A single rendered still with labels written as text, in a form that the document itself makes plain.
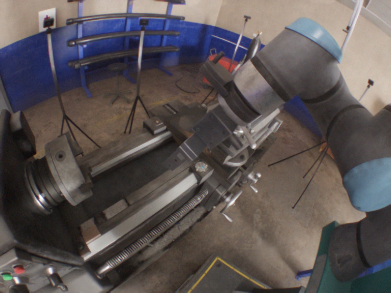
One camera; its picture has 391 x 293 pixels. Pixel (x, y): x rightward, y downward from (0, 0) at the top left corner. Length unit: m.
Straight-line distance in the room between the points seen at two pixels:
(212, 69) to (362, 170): 0.24
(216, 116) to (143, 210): 0.63
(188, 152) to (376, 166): 0.24
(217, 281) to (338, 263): 0.99
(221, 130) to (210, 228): 1.54
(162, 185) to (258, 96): 0.72
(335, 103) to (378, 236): 0.33
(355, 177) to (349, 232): 0.34
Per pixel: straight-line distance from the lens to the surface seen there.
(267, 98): 0.24
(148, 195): 0.84
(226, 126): 0.24
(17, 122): 0.69
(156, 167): 1.07
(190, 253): 1.63
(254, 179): 1.02
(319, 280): 0.51
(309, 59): 0.24
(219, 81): 0.26
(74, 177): 0.56
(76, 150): 0.66
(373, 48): 4.77
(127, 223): 0.79
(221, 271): 1.36
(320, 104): 0.28
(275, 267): 2.02
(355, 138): 0.22
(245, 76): 0.25
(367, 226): 0.50
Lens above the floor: 1.59
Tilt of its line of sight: 45 degrees down
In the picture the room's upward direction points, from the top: 18 degrees clockwise
